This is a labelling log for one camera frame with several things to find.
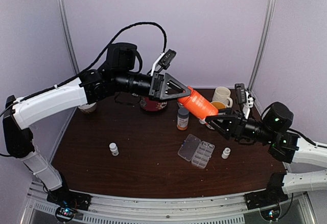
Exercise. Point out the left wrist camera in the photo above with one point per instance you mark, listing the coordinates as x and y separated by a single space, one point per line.
162 62

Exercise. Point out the aluminium frame post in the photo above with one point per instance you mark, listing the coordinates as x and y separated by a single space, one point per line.
270 8
68 41

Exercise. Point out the right aluminium frame post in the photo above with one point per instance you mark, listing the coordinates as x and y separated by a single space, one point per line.
270 8

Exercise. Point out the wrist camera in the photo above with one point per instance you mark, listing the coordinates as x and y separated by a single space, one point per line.
244 99
162 62

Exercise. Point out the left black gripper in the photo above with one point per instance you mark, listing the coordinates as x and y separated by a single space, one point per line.
158 79

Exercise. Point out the orange pill bottle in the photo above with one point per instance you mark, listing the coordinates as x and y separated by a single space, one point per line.
196 104

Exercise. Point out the clear plastic pill organizer box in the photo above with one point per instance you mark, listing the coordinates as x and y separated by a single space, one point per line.
196 151

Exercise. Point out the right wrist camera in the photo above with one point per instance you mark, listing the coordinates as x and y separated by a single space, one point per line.
244 99

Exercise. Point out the floral mug yellow inside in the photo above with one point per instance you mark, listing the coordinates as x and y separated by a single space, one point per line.
217 104

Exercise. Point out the left aluminium frame post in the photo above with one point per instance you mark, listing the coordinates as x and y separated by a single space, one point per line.
68 41

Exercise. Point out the red floral plate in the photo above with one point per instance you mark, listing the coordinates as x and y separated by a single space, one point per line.
151 105

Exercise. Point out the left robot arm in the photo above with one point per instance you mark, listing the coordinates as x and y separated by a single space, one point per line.
114 75

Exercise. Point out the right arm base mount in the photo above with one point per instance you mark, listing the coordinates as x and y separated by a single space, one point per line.
264 198

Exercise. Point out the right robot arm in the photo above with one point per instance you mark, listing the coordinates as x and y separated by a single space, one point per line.
285 145

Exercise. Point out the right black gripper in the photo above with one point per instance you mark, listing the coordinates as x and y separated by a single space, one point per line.
236 131

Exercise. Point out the small white rice bowl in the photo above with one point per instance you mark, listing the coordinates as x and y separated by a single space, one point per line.
88 108

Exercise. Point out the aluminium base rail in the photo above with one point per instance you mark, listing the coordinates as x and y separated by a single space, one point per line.
215 209

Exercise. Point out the cream ribbed mug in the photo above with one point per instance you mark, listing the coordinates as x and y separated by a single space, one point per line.
222 94

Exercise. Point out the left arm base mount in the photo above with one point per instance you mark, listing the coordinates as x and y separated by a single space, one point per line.
72 200

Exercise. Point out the grey cap supplement bottle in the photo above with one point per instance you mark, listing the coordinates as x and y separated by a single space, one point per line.
182 118

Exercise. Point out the small white bottle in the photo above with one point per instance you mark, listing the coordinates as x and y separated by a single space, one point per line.
113 149
226 152

